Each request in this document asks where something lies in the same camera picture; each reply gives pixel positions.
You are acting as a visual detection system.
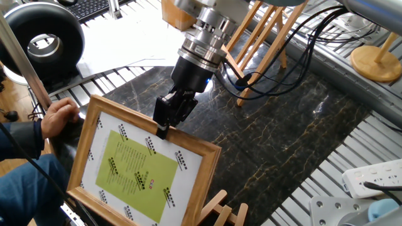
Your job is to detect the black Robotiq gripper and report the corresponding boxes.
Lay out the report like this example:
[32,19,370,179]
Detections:
[153,55,215,141]

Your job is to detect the wooden photo frame green print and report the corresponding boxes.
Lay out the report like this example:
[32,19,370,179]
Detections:
[66,94,222,226]

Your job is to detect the left forearm navy sleeve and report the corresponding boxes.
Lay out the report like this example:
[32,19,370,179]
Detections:
[0,121,45,161]

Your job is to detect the person's left hand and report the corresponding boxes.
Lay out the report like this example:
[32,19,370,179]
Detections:
[40,97,81,139]

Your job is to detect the white paper sheet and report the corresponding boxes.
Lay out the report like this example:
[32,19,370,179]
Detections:
[77,9,177,78]
[128,28,192,67]

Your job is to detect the brown cardboard box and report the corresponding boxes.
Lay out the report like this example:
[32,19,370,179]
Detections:
[161,0,198,31]

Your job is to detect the black marble pattern sheet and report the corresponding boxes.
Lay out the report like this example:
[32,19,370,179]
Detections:
[48,31,373,226]

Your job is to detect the small wooden easel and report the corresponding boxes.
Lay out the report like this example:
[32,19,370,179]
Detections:
[196,189,249,226]

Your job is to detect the white grey wrist sensor box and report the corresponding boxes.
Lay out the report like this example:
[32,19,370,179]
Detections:
[213,0,254,24]

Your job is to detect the black keyboard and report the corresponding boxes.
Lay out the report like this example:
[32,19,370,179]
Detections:
[67,0,126,23]

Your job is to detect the small black floor object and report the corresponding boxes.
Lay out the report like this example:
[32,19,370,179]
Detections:
[3,109,19,122]

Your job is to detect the white round disc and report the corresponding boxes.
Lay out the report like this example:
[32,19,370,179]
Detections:
[2,65,30,87]

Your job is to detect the blue jeans leg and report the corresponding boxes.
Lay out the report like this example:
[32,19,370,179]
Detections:
[0,153,72,226]

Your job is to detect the grey aluminium beam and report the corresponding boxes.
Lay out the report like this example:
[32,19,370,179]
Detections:
[247,18,402,129]

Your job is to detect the silver perforated metal plate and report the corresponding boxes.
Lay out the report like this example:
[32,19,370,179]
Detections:
[320,6,376,36]

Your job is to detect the wooden round stand with pole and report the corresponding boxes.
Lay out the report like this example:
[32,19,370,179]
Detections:
[350,31,402,83]

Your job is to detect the white power strip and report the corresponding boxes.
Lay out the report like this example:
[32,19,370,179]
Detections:
[341,158,402,199]

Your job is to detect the tall wooden easel bracket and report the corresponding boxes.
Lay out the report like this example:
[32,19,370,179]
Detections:
[219,0,310,108]

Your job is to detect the short silver metal post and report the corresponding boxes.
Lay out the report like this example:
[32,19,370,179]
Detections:
[106,0,123,20]

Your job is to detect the black ring light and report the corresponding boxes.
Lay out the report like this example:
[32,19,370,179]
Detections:
[0,1,85,82]

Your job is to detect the thin black cable loop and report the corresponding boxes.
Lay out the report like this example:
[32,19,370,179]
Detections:
[27,102,43,122]

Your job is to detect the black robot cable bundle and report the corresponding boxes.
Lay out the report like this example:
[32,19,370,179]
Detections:
[215,6,349,102]

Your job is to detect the silver metal bracket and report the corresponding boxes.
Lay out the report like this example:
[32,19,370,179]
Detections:
[60,200,89,226]

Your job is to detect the thick black cable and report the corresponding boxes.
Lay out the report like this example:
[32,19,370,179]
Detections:
[0,121,99,226]

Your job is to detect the aluminium frame post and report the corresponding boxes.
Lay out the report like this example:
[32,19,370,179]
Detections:
[0,12,54,110]

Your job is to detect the black background cables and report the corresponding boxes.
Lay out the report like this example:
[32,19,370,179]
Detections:
[313,28,378,44]

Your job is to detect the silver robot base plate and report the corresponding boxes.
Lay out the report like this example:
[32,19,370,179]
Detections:
[309,196,374,226]

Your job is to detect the black power strip cable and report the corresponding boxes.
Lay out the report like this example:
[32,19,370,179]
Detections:
[363,181,402,205]

